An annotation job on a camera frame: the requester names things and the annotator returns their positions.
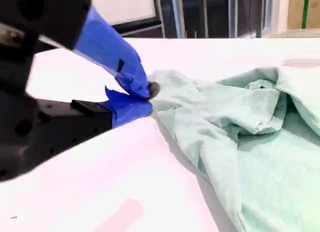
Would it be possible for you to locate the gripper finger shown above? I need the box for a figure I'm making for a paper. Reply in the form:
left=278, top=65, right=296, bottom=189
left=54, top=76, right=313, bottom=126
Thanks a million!
left=0, top=0, right=161, bottom=101
left=34, top=85, right=153, bottom=165

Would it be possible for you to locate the pale green T-shirt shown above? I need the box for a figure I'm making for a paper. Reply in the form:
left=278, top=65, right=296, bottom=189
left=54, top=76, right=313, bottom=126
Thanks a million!
left=146, top=66, right=320, bottom=232

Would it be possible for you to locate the wooden panel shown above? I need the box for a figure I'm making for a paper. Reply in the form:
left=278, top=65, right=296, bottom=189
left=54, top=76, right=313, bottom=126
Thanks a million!
left=286, top=0, right=320, bottom=31

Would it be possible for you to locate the green strip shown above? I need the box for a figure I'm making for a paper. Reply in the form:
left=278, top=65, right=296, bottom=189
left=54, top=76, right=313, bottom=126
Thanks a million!
left=300, top=0, right=311, bottom=30

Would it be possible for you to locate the white wall panel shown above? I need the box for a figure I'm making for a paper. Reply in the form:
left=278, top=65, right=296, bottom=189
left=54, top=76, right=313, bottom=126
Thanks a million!
left=89, top=0, right=158, bottom=26

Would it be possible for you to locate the metal post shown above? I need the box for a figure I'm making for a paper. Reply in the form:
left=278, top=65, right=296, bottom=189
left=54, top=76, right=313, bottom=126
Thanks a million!
left=171, top=0, right=188, bottom=39
left=152, top=0, right=166, bottom=39
left=201, top=0, right=210, bottom=39
left=232, top=0, right=239, bottom=39

